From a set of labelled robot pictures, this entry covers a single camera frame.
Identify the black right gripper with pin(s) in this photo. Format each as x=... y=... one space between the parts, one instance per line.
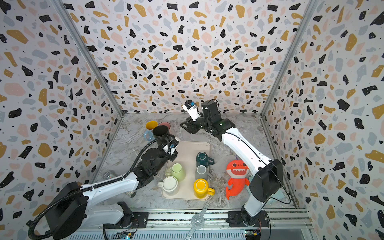
x=192 y=125

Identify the white mug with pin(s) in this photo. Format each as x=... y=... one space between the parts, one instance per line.
x=170 y=185

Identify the aluminium corner post left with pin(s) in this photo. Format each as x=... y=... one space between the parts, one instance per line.
x=65 y=16

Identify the aluminium corner post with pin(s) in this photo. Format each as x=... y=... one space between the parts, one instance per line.
x=65 y=16
x=290 y=54

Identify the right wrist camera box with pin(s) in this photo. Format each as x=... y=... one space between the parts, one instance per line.
x=191 y=108

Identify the dark green mug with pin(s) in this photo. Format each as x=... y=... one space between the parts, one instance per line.
x=202 y=159

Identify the aluminium corner post right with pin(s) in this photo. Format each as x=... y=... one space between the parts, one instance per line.
x=290 y=54

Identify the light green mug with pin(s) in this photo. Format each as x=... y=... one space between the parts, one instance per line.
x=177 y=171

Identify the blue patterned mug yellow inside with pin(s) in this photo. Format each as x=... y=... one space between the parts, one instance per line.
x=149 y=130

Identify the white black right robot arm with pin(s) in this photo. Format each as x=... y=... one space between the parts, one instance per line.
x=267 y=174

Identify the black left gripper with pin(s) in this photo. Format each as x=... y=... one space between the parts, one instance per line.
x=173 y=157

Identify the pink mug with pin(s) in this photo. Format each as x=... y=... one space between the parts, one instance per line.
x=167 y=124

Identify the red shark plush toy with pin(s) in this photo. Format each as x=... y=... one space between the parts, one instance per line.
x=238 y=171

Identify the grey mug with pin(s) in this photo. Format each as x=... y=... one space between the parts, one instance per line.
x=201 y=173

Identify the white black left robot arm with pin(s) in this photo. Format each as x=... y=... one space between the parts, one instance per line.
x=68 y=215

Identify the metal perforated bracket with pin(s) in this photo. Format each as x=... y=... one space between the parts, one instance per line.
x=197 y=222

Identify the glittery silver cylinder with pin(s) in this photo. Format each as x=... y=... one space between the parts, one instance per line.
x=110 y=175

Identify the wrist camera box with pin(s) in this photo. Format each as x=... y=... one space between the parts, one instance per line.
x=171 y=145
x=191 y=108

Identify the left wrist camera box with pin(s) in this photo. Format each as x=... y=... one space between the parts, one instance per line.
x=171 y=145

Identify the black mug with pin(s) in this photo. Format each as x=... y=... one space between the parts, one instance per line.
x=161 y=135

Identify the beige tray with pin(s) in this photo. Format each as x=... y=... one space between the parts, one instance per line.
x=187 y=152

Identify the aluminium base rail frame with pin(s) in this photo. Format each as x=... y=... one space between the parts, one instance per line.
x=275 y=224

